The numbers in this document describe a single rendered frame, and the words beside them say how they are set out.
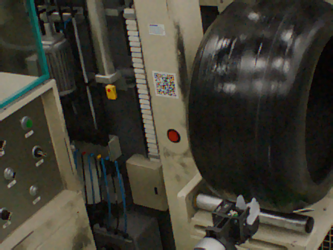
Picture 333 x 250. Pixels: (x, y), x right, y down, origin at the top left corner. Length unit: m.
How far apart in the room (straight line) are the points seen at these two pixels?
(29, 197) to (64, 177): 0.15
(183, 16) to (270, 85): 0.37
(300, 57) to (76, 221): 0.89
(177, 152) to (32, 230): 0.47
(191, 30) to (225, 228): 0.57
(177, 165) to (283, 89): 0.56
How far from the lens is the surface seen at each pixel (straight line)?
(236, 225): 1.47
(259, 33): 1.50
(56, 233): 1.93
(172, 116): 1.81
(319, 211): 1.92
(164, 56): 1.73
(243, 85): 1.46
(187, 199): 1.79
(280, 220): 1.71
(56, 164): 1.95
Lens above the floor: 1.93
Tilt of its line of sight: 27 degrees down
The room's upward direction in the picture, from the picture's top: 9 degrees counter-clockwise
